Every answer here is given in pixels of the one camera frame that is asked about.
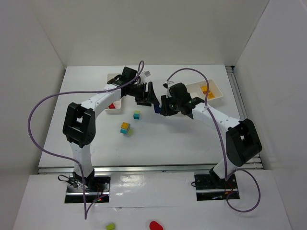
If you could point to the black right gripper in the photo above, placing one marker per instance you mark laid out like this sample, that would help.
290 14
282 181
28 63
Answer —
165 107

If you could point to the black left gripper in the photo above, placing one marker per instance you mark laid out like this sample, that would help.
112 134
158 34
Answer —
146 93

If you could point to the purple lego brick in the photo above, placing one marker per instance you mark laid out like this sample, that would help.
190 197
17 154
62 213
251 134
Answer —
157 108

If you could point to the teal and lime lego stack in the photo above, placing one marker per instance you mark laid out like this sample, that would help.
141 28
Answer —
136 114

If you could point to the red lego brick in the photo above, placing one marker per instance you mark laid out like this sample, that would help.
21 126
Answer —
112 106

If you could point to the yellow butterfly lego brick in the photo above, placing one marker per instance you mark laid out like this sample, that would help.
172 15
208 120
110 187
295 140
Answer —
204 89

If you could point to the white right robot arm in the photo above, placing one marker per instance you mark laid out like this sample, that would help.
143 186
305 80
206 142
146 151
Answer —
224 125

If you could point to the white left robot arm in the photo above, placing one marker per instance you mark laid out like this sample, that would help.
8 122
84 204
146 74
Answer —
79 124

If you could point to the white left sorting tray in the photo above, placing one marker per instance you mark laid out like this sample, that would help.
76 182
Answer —
117 103

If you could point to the white sorting tray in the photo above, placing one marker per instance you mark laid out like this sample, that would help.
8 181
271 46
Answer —
117 103
199 89

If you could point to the teal lime yellow lego cluster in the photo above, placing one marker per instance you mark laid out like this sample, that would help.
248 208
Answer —
125 129

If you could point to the white right sorting tray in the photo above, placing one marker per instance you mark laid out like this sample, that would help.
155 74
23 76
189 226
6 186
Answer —
199 89

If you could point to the red piece on front ledge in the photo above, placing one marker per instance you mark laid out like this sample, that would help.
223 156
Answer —
154 225

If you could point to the lime lego on front ledge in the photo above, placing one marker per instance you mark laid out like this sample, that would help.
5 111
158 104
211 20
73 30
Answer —
110 226

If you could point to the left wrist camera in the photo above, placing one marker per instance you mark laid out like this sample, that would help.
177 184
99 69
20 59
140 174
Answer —
145 74

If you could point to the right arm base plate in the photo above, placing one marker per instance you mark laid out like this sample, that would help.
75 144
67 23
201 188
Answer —
206 190

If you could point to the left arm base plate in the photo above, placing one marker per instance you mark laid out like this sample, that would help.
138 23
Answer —
74 192

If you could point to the aluminium side rail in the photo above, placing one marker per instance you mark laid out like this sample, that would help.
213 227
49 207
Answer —
242 107

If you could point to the aluminium front rail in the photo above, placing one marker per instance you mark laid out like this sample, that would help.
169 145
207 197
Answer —
133 169

